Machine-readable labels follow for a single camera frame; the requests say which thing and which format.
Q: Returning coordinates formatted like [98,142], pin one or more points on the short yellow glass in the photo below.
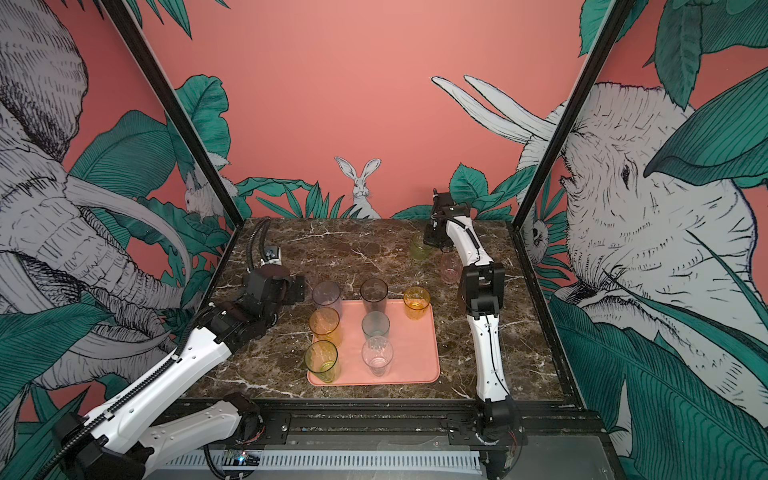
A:
[417,301]

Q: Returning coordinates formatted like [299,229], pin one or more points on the pink clear glass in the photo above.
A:
[450,268]

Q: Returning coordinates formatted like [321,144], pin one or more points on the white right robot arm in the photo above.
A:
[481,296]

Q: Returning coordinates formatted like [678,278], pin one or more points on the tall yellow glass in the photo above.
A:
[325,325]

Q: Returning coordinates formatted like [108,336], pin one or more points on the white perforated strip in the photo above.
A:
[462,462]

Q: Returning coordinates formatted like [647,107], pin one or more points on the green glass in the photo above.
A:
[321,360]
[418,250]

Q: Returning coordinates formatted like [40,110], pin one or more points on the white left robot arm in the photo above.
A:
[108,441]

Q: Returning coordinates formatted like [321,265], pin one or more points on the clear colourless glass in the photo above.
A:
[377,353]

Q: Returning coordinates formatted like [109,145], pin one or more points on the pink tray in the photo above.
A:
[415,348]

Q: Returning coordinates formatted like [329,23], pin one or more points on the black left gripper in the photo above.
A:
[291,295]

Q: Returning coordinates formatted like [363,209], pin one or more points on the clear blue tall glass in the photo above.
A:
[328,294]

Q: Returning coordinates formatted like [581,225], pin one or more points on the dark smoky glass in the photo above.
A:
[374,293]

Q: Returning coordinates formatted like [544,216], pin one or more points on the black left corner post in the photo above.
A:
[127,27]

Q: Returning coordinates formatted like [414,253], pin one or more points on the frosted teal glass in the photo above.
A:
[374,324]

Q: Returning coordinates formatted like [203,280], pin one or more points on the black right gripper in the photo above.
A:
[430,238]

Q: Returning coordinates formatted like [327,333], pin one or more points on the black corner post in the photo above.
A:
[127,27]
[613,22]

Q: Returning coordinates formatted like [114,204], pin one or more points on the black right corner post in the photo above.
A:
[613,22]

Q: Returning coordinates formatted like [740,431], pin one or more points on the black front rail base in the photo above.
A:
[239,422]

